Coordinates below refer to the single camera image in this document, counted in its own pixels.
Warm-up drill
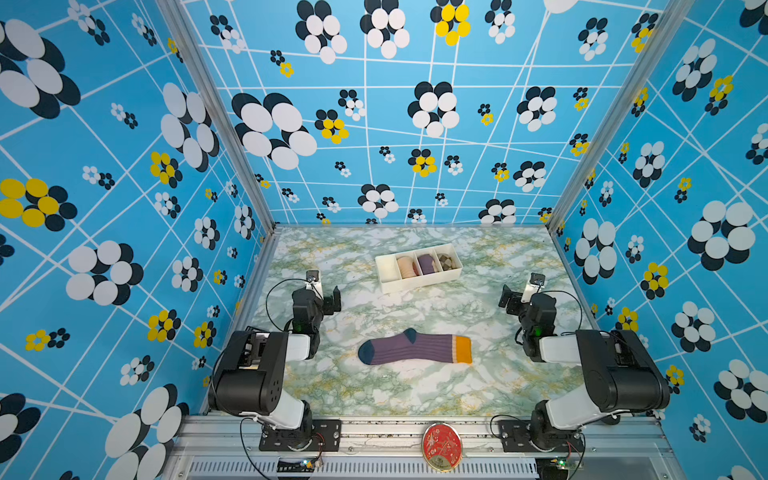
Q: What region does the purple striped sock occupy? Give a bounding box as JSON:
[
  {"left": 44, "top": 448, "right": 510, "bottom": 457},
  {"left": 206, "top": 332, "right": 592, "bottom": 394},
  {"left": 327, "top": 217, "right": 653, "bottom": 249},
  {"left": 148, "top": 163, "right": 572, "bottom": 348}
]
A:
[{"left": 358, "top": 328, "right": 473, "bottom": 366}]

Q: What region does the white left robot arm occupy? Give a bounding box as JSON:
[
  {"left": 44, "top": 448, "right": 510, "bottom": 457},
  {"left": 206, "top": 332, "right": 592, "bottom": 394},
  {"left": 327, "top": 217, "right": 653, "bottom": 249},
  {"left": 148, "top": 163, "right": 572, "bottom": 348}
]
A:
[{"left": 208, "top": 285, "right": 342, "bottom": 440}]

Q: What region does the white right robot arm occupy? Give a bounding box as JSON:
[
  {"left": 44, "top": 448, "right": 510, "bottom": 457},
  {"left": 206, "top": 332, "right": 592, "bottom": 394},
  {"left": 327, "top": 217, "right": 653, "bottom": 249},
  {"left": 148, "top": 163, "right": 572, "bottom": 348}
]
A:
[{"left": 499, "top": 286, "right": 671, "bottom": 451}]

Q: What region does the white divided organizer tray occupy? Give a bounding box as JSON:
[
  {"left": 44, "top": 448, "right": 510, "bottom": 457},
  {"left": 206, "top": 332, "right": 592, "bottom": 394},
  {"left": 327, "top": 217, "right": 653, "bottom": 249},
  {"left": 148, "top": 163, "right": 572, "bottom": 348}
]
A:
[{"left": 375, "top": 243, "right": 463, "bottom": 294}]

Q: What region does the brown patterned rolled sock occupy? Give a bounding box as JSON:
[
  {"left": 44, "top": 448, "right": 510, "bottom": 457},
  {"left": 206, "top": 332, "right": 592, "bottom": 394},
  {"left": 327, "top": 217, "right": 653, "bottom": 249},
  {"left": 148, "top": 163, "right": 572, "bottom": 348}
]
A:
[{"left": 438, "top": 253, "right": 458, "bottom": 271}]

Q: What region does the pink rolled sock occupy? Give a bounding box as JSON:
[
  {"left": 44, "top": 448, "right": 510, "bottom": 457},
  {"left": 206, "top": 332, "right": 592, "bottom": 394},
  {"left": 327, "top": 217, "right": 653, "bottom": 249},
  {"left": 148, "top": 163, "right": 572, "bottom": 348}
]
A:
[{"left": 397, "top": 256, "right": 421, "bottom": 279}]

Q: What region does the purple rolled sock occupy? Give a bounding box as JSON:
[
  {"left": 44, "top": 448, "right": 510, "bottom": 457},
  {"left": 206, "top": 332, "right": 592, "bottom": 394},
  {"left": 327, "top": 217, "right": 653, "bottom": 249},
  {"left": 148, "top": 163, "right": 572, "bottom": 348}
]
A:
[{"left": 417, "top": 254, "right": 438, "bottom": 275}]

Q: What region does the right green circuit board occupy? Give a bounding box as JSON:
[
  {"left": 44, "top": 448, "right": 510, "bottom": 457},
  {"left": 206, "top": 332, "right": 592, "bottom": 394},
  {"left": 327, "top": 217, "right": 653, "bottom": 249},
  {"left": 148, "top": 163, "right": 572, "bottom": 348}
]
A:
[{"left": 536, "top": 458, "right": 570, "bottom": 480}]

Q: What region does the green circuit board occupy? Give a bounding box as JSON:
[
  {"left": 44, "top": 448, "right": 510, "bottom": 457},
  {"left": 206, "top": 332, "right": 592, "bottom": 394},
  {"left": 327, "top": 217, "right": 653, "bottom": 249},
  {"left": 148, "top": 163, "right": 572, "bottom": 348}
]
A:
[
  {"left": 536, "top": 458, "right": 570, "bottom": 480},
  {"left": 277, "top": 457, "right": 322, "bottom": 474}
]

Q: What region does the left green circuit board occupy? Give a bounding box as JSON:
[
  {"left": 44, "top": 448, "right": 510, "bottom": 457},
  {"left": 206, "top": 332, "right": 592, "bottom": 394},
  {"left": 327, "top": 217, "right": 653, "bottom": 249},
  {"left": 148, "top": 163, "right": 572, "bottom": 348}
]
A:
[{"left": 277, "top": 457, "right": 322, "bottom": 474}]

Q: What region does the red round badge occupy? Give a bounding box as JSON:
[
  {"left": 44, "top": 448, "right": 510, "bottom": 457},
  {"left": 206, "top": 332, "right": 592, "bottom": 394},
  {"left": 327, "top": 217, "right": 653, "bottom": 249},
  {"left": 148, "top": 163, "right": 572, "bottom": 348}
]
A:
[{"left": 422, "top": 423, "right": 463, "bottom": 473}]

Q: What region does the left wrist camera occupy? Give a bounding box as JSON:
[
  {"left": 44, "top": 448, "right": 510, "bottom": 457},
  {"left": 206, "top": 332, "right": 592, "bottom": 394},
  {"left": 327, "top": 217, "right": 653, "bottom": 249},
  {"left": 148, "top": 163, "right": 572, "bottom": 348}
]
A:
[{"left": 305, "top": 269, "right": 323, "bottom": 299}]

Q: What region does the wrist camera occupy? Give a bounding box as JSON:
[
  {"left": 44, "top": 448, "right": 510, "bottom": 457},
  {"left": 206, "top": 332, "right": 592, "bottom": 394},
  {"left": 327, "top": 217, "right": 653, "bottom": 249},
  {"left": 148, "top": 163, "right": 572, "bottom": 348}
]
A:
[
  {"left": 521, "top": 273, "right": 546, "bottom": 303},
  {"left": 305, "top": 269, "right": 323, "bottom": 299}
]

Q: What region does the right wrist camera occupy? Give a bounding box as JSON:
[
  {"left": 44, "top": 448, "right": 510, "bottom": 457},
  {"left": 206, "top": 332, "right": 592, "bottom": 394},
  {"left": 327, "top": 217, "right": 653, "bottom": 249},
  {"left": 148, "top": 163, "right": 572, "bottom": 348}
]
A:
[{"left": 521, "top": 273, "right": 546, "bottom": 303}]

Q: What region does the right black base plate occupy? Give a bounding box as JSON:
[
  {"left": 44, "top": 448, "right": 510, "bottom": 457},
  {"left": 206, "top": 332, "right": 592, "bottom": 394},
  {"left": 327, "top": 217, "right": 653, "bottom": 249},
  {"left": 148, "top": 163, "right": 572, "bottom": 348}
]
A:
[{"left": 496, "top": 419, "right": 584, "bottom": 454}]

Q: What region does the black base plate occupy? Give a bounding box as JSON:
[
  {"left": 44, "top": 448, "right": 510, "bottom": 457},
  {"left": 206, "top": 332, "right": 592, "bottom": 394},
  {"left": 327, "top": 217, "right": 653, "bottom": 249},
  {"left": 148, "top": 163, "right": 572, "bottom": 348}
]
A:
[
  {"left": 259, "top": 419, "right": 343, "bottom": 453},
  {"left": 496, "top": 419, "right": 584, "bottom": 454}
]

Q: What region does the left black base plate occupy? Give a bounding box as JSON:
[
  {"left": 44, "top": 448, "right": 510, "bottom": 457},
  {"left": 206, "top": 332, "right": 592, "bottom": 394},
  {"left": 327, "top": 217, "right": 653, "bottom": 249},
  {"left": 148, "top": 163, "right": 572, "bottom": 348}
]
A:
[{"left": 259, "top": 419, "right": 343, "bottom": 453}]

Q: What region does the aluminium front rail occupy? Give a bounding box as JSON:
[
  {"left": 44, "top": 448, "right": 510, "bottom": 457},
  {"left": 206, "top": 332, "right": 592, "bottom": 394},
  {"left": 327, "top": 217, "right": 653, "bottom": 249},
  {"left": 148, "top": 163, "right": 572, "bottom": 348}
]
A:
[{"left": 161, "top": 416, "right": 685, "bottom": 479}]

